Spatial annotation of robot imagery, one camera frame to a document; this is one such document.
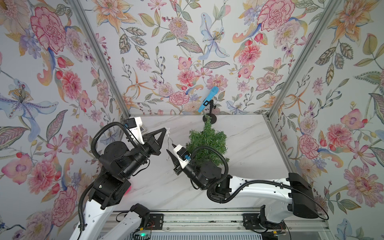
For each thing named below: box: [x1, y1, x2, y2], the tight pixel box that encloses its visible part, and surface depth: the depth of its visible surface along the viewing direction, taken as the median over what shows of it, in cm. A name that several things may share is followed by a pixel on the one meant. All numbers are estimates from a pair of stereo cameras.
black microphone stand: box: [202, 99, 217, 125], surface depth 112 cm
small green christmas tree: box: [186, 114, 230, 166], surface depth 70 cm
